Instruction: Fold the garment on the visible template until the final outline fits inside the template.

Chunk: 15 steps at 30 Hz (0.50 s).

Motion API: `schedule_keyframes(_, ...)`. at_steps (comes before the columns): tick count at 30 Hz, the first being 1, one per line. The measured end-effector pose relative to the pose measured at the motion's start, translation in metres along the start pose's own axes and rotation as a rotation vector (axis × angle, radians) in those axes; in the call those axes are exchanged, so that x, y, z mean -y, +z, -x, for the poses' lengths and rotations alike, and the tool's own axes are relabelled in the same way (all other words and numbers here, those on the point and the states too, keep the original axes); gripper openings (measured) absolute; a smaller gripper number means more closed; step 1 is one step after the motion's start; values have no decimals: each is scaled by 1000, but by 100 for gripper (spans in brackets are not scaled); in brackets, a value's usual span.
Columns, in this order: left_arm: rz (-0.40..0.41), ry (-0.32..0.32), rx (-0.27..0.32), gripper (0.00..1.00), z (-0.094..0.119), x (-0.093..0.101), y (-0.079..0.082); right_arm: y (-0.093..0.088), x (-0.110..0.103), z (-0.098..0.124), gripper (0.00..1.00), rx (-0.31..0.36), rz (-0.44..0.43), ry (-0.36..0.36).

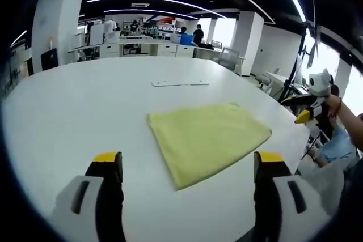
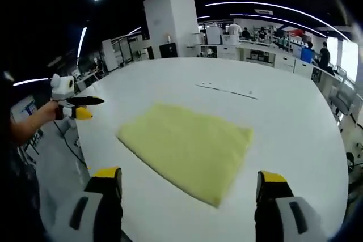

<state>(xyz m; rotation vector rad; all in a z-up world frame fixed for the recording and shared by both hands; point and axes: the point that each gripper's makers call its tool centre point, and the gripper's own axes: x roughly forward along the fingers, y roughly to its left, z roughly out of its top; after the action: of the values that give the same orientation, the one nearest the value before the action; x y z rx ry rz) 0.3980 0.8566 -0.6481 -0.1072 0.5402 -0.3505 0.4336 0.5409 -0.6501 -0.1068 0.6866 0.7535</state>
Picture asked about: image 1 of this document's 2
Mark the white mesh office chair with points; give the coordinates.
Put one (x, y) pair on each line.
(228, 57)

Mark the light blue cloth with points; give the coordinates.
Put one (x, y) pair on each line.
(337, 148)

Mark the white counter with cabinets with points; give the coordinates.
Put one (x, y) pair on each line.
(167, 49)

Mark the white flat table strip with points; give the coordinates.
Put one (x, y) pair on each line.
(170, 83)

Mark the black cabinet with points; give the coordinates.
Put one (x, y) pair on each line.
(49, 60)

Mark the person's dark patterned clothing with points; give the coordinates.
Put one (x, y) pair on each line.
(354, 185)

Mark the person's right hand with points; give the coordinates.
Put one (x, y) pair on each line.
(333, 103)

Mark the yellow blue dark garment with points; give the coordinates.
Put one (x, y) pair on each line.
(204, 140)

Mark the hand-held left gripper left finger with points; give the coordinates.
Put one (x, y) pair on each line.
(109, 196)

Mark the black tripod stand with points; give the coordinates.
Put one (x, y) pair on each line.
(287, 87)

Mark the small white appliance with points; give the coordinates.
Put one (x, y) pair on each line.
(80, 40)

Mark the grey mesh chair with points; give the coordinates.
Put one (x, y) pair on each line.
(323, 185)

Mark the white square pillar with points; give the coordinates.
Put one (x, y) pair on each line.
(56, 26)
(249, 40)

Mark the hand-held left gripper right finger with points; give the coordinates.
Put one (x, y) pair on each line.
(266, 196)

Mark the large white appliance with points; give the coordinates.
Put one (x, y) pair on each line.
(97, 34)

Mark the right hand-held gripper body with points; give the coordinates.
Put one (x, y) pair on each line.
(319, 83)

